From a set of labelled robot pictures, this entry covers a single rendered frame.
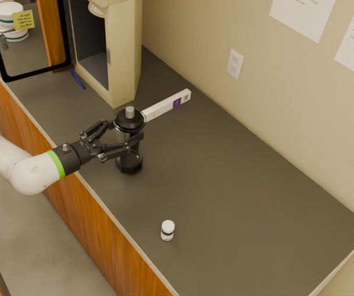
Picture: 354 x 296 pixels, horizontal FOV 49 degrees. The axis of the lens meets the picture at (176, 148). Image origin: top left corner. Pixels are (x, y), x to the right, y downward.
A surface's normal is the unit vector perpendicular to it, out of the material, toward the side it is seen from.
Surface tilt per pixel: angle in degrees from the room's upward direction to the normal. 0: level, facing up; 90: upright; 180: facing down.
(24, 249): 0
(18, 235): 0
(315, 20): 90
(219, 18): 90
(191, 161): 0
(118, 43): 90
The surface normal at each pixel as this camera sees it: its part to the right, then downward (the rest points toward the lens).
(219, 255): 0.08, -0.67
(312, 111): -0.76, 0.43
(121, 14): 0.64, 0.60
